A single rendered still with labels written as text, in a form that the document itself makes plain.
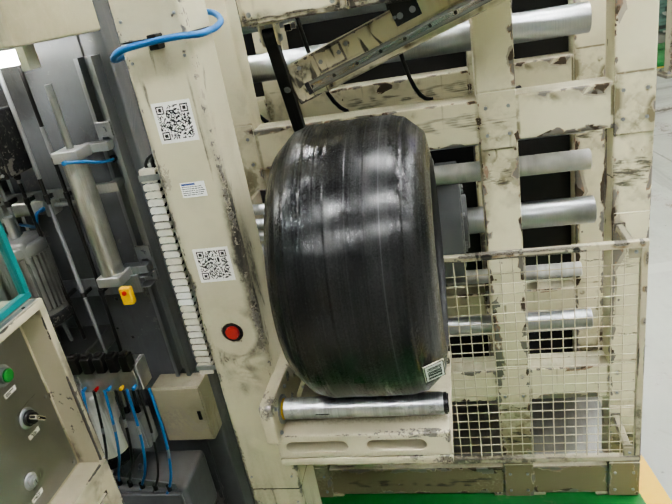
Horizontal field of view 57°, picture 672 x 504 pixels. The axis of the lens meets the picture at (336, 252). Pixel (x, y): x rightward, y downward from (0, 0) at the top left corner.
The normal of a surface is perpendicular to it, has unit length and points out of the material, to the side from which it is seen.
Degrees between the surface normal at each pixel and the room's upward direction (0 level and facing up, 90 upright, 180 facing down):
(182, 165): 90
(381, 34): 90
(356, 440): 90
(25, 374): 90
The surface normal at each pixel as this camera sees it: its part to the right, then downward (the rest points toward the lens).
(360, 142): -0.21, -0.70
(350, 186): -0.22, -0.41
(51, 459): 0.98, -0.09
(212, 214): -0.14, 0.42
